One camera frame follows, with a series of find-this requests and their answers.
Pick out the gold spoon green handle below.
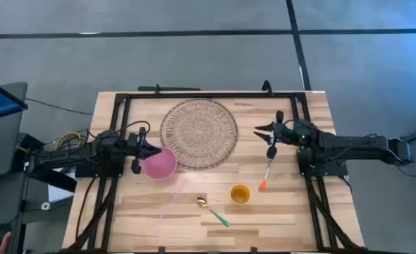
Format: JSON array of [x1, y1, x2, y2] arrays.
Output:
[[196, 196, 231, 228]]

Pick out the yellow ribbed cup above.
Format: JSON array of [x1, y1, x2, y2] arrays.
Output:
[[230, 183, 252, 206]]

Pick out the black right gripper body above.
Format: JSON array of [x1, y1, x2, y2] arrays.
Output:
[[267, 110, 302, 161]]

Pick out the pink plastic bowl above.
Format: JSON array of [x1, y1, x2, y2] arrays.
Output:
[[140, 146, 178, 181]]

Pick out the orange handled metal utensil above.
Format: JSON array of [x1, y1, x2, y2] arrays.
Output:
[[259, 157, 274, 192]]

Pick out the thin black floor cable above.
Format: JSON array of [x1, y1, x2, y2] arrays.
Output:
[[26, 97, 94, 116]]

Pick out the black clamp bar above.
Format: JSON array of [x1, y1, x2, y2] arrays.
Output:
[[137, 83, 202, 94]]

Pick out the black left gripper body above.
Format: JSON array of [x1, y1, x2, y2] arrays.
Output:
[[126, 126, 151, 176]]

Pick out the round woven placemat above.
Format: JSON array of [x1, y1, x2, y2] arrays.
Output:
[[159, 97, 240, 171]]

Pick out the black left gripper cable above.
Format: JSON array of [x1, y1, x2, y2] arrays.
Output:
[[118, 120, 152, 139]]

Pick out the dark red cable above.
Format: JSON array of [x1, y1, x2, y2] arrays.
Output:
[[75, 176, 97, 241]]

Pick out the yellow cable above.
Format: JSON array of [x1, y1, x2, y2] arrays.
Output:
[[55, 131, 82, 149]]

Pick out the pink plastic straw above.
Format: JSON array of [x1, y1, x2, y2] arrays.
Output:
[[153, 176, 191, 232]]

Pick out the black metal table frame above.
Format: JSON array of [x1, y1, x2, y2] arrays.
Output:
[[66, 92, 367, 254]]

